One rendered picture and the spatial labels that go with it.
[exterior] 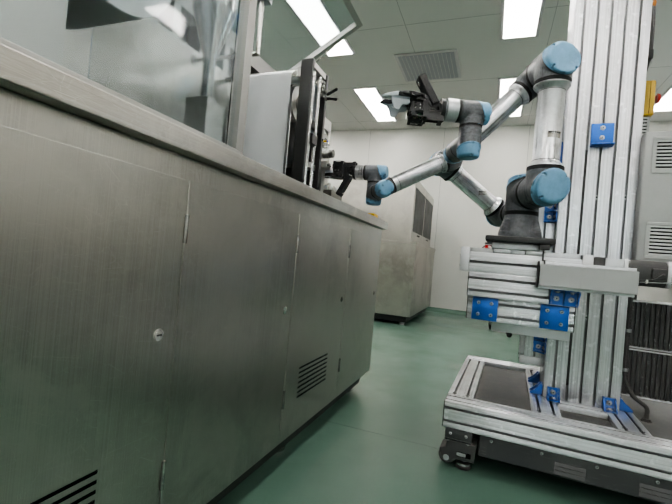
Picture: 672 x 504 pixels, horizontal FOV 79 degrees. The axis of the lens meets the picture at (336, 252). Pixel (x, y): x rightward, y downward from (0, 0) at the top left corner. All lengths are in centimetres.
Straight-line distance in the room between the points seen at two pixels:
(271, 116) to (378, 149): 509
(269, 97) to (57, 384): 140
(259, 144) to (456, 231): 487
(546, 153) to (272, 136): 103
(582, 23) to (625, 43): 17
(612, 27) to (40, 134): 187
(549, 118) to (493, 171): 493
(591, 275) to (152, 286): 123
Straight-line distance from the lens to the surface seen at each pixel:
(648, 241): 178
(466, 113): 147
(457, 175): 212
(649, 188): 181
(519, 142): 659
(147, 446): 90
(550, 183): 149
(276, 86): 184
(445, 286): 635
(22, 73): 64
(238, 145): 106
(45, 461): 76
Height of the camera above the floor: 69
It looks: 1 degrees up
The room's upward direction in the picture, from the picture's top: 5 degrees clockwise
